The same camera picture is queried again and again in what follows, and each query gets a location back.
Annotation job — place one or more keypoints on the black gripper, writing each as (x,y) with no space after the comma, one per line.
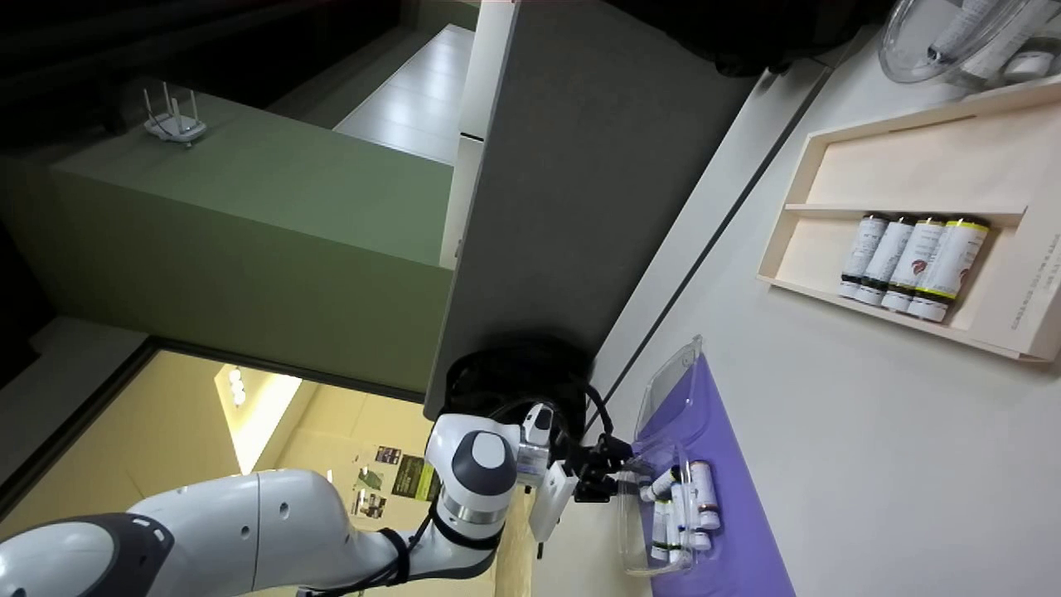
(587,469)

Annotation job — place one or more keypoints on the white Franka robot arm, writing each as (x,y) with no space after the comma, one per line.
(252,537)

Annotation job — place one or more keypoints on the white bottle black band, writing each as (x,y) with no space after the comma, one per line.
(704,497)
(662,533)
(665,484)
(685,505)
(697,542)

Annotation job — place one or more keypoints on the white bottle black cap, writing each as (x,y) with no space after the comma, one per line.
(886,265)
(862,257)

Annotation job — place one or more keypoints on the white bottle red label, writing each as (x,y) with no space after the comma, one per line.
(912,266)

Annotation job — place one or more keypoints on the white bottle yellow cap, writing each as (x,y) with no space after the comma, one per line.
(949,271)

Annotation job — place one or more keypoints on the purple mat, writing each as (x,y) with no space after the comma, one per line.
(739,519)

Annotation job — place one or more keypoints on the grey partition panel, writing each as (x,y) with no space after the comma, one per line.
(574,168)

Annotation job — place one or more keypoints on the green cabinet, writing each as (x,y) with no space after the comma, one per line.
(252,245)

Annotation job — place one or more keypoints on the light wooden shelf tray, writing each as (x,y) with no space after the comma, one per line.
(995,168)

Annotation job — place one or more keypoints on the white electric fan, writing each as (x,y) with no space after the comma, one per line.
(973,37)

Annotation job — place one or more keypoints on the white wifi router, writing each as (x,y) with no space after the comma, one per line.
(175,116)

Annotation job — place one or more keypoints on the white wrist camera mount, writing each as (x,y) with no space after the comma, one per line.
(553,500)

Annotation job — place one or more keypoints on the dark wall poster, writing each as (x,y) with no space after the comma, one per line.
(410,476)

